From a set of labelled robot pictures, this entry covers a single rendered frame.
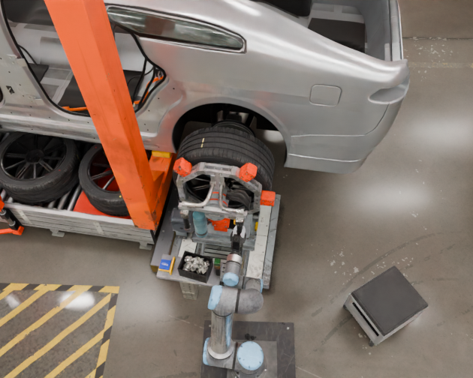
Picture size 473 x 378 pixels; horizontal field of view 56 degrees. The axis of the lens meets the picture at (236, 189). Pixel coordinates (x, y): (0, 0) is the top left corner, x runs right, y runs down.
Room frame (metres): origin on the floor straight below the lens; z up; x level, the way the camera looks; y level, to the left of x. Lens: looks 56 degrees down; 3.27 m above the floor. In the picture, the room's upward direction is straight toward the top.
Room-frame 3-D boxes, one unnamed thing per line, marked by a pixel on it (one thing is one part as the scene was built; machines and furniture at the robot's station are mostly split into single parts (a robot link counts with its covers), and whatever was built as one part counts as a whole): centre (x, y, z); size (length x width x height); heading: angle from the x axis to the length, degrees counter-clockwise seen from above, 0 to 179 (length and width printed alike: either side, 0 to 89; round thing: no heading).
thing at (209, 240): (1.76, 0.08, 0.13); 0.50 x 0.36 x 0.10; 80
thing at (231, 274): (1.05, 0.03, 0.81); 0.12 x 0.09 x 0.10; 170
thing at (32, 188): (2.20, 1.60, 0.39); 0.66 x 0.66 x 0.24
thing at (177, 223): (1.83, 0.38, 0.26); 0.42 x 0.18 x 0.35; 170
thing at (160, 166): (1.92, 0.57, 0.69); 0.52 x 0.17 x 0.35; 170
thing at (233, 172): (1.59, 0.11, 0.85); 0.54 x 0.07 x 0.54; 80
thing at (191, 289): (1.24, 0.35, 0.21); 0.10 x 0.10 x 0.42; 80
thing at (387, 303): (1.06, -1.04, 0.17); 0.43 x 0.36 x 0.34; 121
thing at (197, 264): (1.22, 0.28, 0.51); 0.20 x 0.14 x 0.13; 72
